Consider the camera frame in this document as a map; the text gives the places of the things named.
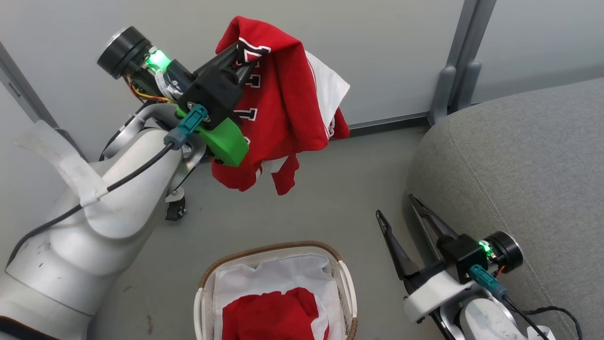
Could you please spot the grey partition base rail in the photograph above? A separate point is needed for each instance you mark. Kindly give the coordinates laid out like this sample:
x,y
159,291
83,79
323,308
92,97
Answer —
x,y
391,122

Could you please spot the teal right camera connector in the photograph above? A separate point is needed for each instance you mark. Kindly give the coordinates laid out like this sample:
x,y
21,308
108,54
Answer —
x,y
488,282

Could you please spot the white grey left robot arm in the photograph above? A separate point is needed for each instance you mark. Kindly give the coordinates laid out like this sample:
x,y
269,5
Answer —
x,y
89,245

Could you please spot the red garment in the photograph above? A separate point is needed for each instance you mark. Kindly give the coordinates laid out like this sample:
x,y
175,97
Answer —
x,y
273,316

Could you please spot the grey metal partition post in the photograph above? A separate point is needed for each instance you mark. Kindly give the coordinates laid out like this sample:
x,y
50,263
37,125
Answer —
x,y
465,56

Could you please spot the black caster wheel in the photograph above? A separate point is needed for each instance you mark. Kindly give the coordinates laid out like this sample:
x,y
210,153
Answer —
x,y
175,208

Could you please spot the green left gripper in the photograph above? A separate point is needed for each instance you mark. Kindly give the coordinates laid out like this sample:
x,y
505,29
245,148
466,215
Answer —
x,y
226,141

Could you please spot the red white sports jersey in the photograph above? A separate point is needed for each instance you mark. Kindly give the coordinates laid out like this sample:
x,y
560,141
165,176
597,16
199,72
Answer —
x,y
288,99

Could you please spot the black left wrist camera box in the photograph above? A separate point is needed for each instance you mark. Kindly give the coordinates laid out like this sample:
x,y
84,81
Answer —
x,y
214,94

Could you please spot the white basket liner cloth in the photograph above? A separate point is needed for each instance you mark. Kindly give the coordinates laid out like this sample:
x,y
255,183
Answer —
x,y
278,274

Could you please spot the grey fabric sofa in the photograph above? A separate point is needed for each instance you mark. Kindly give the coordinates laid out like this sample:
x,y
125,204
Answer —
x,y
528,174

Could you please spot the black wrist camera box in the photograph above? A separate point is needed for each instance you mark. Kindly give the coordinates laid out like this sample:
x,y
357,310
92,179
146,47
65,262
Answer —
x,y
214,94
465,257

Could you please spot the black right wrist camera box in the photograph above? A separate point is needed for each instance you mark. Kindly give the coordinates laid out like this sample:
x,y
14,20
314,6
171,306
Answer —
x,y
465,257

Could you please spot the wicker laundry basket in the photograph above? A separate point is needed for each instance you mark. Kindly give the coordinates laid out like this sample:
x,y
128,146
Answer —
x,y
347,283

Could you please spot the teal left camera connector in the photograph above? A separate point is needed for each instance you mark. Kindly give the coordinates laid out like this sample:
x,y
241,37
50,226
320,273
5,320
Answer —
x,y
188,125

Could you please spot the white tape strip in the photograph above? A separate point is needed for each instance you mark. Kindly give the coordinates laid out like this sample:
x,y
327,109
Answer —
x,y
71,165

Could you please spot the teal camera connector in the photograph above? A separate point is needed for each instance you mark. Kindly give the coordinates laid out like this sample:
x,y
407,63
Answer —
x,y
488,282
188,125

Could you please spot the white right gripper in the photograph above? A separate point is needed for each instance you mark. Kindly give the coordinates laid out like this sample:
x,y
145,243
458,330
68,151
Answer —
x,y
432,297

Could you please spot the grey slanted wall strip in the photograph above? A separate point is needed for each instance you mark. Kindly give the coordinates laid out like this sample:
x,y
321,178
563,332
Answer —
x,y
28,104

